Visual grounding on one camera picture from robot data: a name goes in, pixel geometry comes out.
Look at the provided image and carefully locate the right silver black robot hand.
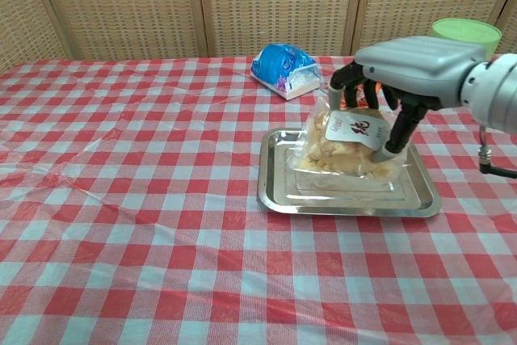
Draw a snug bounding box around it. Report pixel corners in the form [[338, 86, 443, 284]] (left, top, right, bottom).
[[326, 35, 487, 164]]

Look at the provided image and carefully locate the clear plastic bag of snacks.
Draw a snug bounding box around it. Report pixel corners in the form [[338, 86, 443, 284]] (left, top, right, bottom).
[[288, 97, 410, 181]]

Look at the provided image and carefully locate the green round lidded container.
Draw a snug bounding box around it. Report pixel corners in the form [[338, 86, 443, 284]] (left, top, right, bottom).
[[428, 18, 502, 59]]

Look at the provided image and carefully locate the blue tissue pack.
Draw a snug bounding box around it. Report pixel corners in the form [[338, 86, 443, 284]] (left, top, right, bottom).
[[249, 43, 321, 102]]

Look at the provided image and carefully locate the silver rectangular metal tray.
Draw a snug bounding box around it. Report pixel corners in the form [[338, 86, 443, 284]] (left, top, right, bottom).
[[257, 127, 443, 218]]

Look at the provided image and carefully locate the woven bamboo folding screen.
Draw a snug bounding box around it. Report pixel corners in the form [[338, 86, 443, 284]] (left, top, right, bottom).
[[0, 0, 517, 75]]

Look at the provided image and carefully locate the red white checkered tablecloth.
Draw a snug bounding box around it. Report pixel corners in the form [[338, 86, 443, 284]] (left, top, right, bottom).
[[0, 53, 517, 345]]

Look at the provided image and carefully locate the orange lanyard with clear badge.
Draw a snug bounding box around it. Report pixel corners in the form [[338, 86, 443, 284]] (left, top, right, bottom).
[[322, 80, 385, 111]]

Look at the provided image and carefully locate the black cable with connector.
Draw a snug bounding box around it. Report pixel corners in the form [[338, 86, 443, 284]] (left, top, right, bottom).
[[476, 125, 517, 179]]

